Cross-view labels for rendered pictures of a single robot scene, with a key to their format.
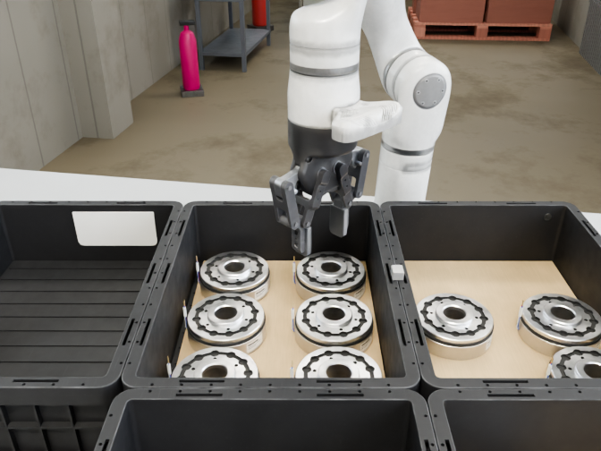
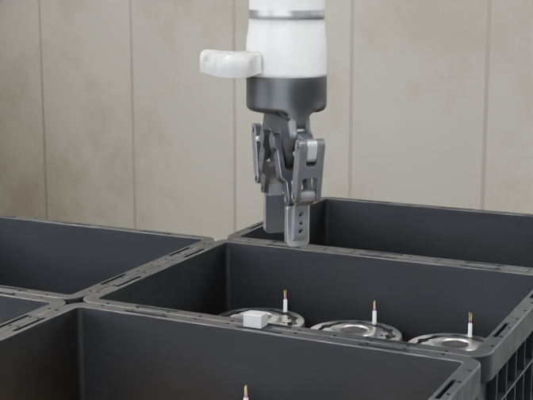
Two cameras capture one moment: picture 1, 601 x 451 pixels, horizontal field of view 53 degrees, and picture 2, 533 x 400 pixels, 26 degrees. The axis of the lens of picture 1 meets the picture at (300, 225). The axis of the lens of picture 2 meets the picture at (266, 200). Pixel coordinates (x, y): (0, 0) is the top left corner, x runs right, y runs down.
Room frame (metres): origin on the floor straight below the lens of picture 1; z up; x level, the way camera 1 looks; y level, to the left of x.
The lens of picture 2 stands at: (1.06, -1.00, 1.23)
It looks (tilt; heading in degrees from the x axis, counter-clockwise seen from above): 11 degrees down; 115
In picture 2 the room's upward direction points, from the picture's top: straight up
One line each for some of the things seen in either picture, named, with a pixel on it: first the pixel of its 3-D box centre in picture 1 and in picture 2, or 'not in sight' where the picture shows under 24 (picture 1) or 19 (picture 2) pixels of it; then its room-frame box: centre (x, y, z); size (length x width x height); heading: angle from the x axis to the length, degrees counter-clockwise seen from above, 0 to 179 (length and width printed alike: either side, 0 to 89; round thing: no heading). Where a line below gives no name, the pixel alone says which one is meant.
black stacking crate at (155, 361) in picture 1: (278, 312); (327, 347); (0.63, 0.03, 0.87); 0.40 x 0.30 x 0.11; 0
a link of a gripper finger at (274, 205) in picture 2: (302, 238); (274, 213); (0.59, 0.00, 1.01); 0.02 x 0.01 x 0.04; 45
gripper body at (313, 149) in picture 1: (322, 152); (286, 117); (0.61, -0.02, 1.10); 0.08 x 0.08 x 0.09
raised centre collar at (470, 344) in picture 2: (234, 268); (454, 346); (0.75, 0.10, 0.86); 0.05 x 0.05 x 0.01
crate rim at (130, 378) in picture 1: (277, 280); (328, 298); (0.63, 0.03, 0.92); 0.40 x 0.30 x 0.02; 0
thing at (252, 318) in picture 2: (397, 272); (255, 319); (0.63, -0.12, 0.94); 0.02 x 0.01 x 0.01; 0
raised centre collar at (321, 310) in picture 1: (334, 314); not in sight; (0.63, -0.04, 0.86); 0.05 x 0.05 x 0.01
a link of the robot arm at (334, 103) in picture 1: (336, 91); (267, 40); (0.60, -0.04, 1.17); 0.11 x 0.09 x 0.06; 45
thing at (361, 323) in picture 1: (334, 318); not in sight; (0.63, -0.04, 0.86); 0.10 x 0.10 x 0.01
